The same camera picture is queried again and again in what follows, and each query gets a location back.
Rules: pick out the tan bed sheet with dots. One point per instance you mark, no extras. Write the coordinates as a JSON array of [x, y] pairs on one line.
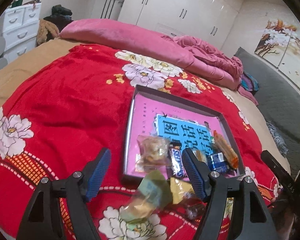
[[16, 72]]

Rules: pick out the blue cookie snack packet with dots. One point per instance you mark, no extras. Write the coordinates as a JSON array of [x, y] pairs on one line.
[[217, 162]]

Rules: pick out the dark small candy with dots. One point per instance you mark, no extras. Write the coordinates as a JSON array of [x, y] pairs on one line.
[[195, 211]]

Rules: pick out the yellow small snack packet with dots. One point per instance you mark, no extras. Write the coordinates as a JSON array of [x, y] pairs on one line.
[[181, 190]]

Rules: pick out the clear nut snack packet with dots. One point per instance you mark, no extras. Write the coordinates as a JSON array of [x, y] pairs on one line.
[[153, 152]]

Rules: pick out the red floral blanket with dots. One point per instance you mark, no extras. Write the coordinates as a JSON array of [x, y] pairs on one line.
[[59, 118]]

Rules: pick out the pink quilt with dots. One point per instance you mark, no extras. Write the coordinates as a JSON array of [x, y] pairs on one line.
[[187, 52]]

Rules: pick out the brown fuzzy throw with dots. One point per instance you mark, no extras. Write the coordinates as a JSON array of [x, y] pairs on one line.
[[46, 31]]

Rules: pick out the small yellow clear candy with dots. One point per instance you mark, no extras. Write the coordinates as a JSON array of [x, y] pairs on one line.
[[201, 156]]

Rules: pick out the pink blue book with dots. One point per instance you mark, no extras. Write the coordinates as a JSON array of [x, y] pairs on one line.
[[175, 129]]

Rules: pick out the orange yellow snack packet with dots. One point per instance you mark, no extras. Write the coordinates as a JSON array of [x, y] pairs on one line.
[[229, 153]]

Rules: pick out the blue purple clothes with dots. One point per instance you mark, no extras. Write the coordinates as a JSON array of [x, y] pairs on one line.
[[249, 83]]

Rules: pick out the black clothes pile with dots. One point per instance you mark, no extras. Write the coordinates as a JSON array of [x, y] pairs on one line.
[[60, 16]]

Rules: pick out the yellow green snack packet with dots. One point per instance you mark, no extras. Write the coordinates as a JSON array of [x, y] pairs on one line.
[[152, 194]]

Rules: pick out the flower wall painting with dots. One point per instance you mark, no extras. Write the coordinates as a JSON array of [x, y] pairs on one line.
[[279, 45]]

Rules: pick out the white wardrobe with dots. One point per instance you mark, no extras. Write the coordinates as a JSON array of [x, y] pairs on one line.
[[209, 20]]

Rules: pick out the white drawer cabinet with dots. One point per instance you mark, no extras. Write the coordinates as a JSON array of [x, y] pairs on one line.
[[19, 28]]

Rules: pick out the grey padded headboard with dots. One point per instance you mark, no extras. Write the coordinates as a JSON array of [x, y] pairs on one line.
[[279, 103]]

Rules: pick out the person's right hand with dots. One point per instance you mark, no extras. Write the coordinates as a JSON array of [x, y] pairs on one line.
[[286, 223]]

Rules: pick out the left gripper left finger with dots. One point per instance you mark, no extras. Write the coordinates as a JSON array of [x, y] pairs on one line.
[[42, 218]]

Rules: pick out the Snickers bar dark wrapper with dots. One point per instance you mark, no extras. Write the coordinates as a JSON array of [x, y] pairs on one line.
[[176, 169]]

